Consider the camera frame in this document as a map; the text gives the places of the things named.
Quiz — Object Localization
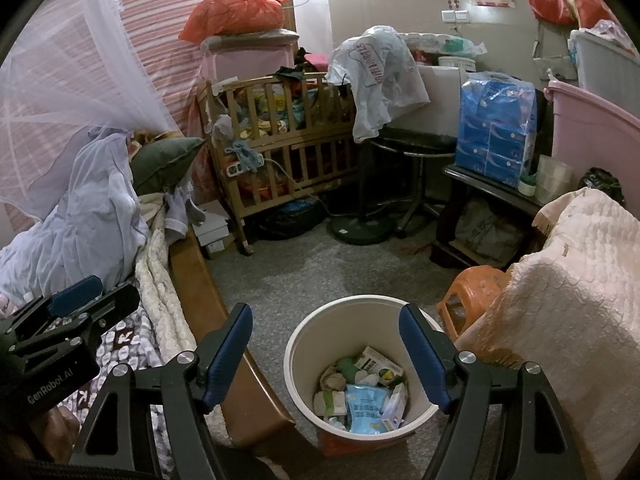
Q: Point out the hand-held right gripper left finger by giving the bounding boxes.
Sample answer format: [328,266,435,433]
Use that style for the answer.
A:
[70,302,253,480]

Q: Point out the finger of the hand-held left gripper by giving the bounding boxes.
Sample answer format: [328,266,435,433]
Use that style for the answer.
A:
[47,275,104,318]
[75,285,141,335]

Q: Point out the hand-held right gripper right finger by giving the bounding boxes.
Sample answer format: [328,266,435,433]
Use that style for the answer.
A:
[398,304,586,480]

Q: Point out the green white carton box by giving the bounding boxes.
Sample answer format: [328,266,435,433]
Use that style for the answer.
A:
[352,346,405,386]

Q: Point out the small white box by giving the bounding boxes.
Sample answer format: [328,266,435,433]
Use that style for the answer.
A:
[381,382,408,431]

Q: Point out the dark green wrapper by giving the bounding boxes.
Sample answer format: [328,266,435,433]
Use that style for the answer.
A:
[335,357,362,381]

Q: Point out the blue snack packet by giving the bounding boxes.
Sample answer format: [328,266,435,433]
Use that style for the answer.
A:
[345,385,391,435]

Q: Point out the white plastic bin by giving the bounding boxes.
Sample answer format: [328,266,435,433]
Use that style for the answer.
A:
[284,295,451,456]

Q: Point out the green white wrapper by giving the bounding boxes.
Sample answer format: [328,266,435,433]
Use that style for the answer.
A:
[314,390,348,418]

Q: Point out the person's left hand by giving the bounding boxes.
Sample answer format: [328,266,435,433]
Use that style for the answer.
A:
[0,405,81,466]

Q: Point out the rabbit printed blanket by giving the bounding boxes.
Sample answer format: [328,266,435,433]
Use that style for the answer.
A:
[55,310,173,480]

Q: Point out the lavender duvet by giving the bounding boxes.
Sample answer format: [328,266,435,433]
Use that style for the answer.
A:
[0,127,151,306]

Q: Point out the orange plastic stool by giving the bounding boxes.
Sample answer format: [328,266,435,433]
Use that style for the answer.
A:
[436,266,516,338]

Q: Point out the white shoe box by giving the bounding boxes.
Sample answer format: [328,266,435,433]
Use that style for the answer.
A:
[192,200,236,256]

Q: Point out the dark wooden side table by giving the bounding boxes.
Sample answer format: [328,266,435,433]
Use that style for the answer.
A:
[432,165,551,268]

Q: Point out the grey printed sack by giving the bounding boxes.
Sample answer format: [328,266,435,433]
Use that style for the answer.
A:
[452,200,526,261]

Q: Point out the black fan base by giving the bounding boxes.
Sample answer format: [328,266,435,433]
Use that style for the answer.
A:
[327,212,396,246]

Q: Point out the dark green pillow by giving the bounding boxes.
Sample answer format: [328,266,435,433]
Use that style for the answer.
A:
[130,136,207,196]

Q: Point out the pale pink knitted blanket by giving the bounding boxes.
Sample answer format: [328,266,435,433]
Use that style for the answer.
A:
[455,187,640,480]

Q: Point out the black plastic bag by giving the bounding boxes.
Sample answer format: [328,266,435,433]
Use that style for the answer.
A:
[257,200,328,241]

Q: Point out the white mosquito net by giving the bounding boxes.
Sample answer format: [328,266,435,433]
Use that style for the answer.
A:
[0,0,181,221]

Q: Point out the blue grey cloth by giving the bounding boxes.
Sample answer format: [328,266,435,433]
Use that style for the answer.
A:
[225,140,266,171]

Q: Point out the black round stool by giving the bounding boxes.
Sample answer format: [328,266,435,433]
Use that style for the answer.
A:
[367,127,458,238]

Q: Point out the wooden baby crib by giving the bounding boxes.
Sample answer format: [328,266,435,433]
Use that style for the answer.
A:
[197,72,358,256]

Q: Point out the clear plastic container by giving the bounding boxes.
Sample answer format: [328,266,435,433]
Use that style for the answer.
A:
[535,155,573,201]

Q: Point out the blue tissue multipack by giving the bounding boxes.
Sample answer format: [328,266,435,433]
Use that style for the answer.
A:
[455,72,538,188]

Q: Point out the black crumpled bag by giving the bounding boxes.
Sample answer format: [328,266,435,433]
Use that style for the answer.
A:
[580,167,626,206]

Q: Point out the pink striped curtain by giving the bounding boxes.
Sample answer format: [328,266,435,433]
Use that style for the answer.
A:
[100,0,281,136]

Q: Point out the pink storage box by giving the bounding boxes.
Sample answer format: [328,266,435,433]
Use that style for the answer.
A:
[200,30,301,86]

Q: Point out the white cardboard box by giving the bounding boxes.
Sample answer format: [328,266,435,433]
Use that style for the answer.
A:
[415,62,468,106]

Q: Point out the pink plastic tub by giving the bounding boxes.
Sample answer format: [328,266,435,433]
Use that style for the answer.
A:
[545,77,640,201]

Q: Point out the white plastic bag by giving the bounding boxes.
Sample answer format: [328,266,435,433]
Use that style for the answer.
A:
[326,25,431,143]

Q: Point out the orange plastic bag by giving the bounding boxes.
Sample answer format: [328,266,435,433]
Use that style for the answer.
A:
[179,0,290,45]

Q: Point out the toilet paper pack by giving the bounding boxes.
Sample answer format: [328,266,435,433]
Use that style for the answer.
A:
[405,32,488,58]

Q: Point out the white storage box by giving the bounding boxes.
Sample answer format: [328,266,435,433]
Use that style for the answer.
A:
[567,27,640,91]

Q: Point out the wooden bed frame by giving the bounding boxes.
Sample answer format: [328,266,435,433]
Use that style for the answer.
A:
[167,227,296,448]

